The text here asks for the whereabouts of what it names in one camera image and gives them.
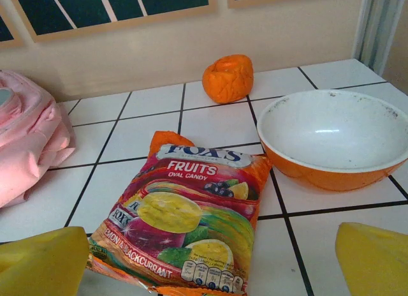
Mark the pink student backpack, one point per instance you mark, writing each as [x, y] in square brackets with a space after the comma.
[28, 139]

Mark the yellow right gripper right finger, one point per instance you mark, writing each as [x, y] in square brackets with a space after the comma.
[376, 264]

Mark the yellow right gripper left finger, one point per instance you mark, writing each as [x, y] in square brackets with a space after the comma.
[38, 264]

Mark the orange and white bowl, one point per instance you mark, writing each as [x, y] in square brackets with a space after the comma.
[331, 136]

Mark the aluminium frame post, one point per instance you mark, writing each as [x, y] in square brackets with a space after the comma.
[379, 25]

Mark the crumpled orange cup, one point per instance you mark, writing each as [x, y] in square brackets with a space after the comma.
[228, 80]

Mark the Fox's fruit candy bag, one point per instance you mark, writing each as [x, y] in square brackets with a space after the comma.
[185, 219]

